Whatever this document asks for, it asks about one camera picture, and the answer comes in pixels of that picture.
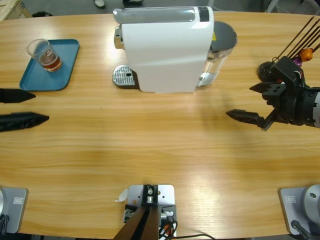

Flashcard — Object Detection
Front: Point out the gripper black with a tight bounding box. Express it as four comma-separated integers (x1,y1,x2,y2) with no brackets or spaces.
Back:
226,82,316,132

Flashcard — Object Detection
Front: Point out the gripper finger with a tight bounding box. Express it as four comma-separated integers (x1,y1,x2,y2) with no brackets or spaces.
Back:
0,111,50,133
0,88,37,104

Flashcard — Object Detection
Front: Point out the clear glass cup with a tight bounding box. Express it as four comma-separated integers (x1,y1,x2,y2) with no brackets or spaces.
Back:
25,38,63,73

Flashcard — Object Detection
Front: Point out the white capsule coffee machine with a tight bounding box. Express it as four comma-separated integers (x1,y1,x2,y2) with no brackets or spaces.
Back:
111,5,215,95

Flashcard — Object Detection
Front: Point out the orange coffee capsule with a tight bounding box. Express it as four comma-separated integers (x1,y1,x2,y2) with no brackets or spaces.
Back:
299,47,314,62

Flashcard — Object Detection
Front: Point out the black capsule holder stand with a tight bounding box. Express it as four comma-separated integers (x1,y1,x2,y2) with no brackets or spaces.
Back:
257,16,320,83

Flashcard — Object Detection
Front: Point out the teal plastic tray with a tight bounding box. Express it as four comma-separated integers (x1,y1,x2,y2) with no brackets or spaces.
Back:
19,38,81,92

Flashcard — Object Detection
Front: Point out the clear water tank dark lid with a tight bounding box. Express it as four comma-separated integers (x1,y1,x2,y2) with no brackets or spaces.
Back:
194,21,238,91

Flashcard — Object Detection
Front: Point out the black floor object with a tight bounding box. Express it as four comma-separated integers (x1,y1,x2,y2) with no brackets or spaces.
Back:
31,11,53,18

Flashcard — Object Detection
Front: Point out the metal drip tray grille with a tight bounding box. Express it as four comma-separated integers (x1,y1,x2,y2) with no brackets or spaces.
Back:
112,64,137,87

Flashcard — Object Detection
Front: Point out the white tape piece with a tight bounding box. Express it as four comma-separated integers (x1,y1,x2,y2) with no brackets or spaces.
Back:
114,187,130,203

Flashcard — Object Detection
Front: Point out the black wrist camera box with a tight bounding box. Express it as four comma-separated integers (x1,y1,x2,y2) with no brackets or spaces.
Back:
271,56,305,87

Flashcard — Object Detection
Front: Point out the coloured camera wire bundle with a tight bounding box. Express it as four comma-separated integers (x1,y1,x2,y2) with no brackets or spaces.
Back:
293,69,306,83

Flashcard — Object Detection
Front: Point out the white chair frame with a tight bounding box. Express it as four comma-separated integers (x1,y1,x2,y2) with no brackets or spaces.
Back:
264,0,283,13

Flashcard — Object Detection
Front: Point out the black base power cable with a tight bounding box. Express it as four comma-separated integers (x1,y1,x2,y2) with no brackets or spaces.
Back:
291,219,313,240
0,214,11,235

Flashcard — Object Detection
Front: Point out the orange cable bundle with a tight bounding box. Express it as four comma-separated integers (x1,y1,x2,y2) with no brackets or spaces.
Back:
159,221,178,237

